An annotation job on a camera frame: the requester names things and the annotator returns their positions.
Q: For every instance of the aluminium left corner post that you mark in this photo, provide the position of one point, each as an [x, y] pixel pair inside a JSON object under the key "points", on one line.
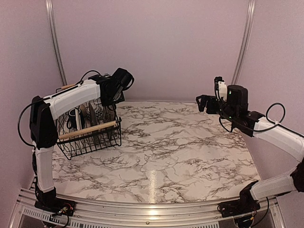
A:
{"points": [[54, 38]]}

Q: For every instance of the grey patterned round plate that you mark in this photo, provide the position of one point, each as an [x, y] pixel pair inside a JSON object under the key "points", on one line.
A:
{"points": [[91, 115]]}

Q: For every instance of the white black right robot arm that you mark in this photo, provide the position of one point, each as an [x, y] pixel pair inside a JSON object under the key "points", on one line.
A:
{"points": [[259, 126]]}

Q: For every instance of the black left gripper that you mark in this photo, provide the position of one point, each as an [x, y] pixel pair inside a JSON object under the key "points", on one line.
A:
{"points": [[105, 103]]}

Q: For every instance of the dark blue mug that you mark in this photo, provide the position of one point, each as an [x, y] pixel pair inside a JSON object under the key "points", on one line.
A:
{"points": [[71, 122]]}

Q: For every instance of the blue white patterned bowl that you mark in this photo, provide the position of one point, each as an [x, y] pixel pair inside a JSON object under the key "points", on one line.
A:
{"points": [[99, 112]]}

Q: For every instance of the aluminium front frame rail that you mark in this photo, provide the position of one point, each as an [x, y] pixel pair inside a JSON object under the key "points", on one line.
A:
{"points": [[91, 213]]}

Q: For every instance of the aluminium corner post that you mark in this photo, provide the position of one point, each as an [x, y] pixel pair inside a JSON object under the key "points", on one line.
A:
{"points": [[245, 41], [54, 38]]}

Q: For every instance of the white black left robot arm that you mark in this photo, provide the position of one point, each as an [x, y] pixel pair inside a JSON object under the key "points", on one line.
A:
{"points": [[46, 110]]}

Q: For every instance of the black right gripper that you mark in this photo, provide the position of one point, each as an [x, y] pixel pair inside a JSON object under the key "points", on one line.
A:
{"points": [[204, 99]]}

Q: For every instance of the black wire dish rack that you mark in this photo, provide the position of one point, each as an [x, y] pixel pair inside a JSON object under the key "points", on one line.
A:
{"points": [[88, 141]]}

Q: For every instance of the aluminium right corner post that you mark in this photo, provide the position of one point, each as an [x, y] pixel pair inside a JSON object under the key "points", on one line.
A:
{"points": [[245, 41]]}

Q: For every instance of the square floral plate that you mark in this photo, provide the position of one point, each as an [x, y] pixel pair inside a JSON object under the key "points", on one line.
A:
{"points": [[109, 116]]}

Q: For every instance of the white round plate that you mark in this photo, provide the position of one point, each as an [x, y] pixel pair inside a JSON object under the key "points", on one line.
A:
{"points": [[78, 119]]}

